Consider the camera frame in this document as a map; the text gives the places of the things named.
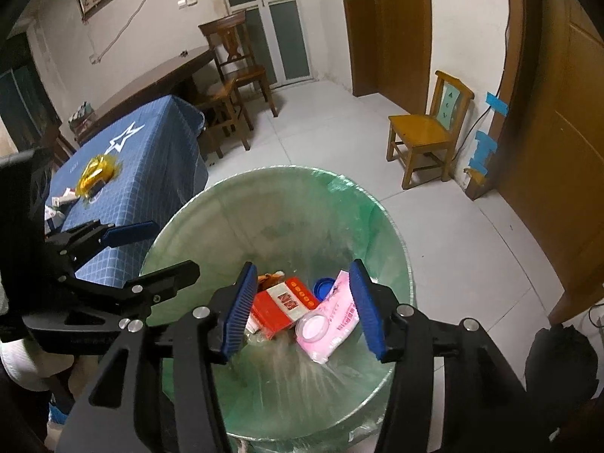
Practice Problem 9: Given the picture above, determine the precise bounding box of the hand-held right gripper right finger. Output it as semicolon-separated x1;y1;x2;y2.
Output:
348;259;558;453

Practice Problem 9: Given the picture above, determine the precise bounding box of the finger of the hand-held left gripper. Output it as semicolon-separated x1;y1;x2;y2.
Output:
61;259;200;322
45;221;160;274

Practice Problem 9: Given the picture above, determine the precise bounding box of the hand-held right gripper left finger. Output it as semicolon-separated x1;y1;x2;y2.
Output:
45;261;259;453

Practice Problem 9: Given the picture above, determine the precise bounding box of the pink tissue packet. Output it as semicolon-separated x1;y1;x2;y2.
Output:
295;269;373;365

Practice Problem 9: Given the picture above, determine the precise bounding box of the red cigarette box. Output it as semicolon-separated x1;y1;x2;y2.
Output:
249;276;319;341

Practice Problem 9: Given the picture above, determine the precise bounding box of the torn orange white carton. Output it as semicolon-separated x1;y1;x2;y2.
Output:
257;271;287;291

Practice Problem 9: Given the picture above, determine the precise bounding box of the blue bottle cap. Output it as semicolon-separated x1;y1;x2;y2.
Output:
314;277;338;300

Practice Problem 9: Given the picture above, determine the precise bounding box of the white round lid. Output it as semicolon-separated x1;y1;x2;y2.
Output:
296;310;333;346

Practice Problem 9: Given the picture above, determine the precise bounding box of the white paper packet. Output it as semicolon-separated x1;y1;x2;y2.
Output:
49;186;79;208

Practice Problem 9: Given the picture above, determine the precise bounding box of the trash bin with green liner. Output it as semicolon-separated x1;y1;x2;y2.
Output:
139;165;416;453

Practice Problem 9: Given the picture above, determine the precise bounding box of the blue checked star tablecloth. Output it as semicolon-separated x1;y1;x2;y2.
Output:
45;95;211;288

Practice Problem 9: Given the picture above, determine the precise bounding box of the yellow plastic bag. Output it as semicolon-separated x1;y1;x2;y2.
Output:
76;153;124;199

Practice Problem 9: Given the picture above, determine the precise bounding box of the person's leg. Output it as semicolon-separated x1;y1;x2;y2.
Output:
0;340;76;392

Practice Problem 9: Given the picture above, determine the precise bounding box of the wooden stool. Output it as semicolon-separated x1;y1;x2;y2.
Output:
189;75;253;159

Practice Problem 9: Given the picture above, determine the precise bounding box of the dark wooden dining table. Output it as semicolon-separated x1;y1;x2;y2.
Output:
75;46;218;147

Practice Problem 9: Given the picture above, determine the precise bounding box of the dark window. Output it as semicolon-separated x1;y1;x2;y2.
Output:
0;33;62;156

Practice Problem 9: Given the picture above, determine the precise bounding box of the small yellow wooden chair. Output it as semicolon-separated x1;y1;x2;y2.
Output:
386;70;475;190

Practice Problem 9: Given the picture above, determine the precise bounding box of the dark cloth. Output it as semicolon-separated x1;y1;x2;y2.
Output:
524;323;600;407

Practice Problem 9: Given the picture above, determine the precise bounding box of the dark wooden dining chair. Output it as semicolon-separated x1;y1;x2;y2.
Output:
197;8;279;119

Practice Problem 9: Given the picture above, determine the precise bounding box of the panelled brown wooden door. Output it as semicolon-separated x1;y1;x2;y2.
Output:
491;0;604;326

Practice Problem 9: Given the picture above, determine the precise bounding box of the frosted glass double door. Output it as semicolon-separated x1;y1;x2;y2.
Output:
216;0;314;89

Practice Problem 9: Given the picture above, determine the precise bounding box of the wall cable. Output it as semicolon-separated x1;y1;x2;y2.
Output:
89;0;166;64

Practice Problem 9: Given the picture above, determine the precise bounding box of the black power cable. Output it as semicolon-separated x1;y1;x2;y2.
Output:
450;0;517;166

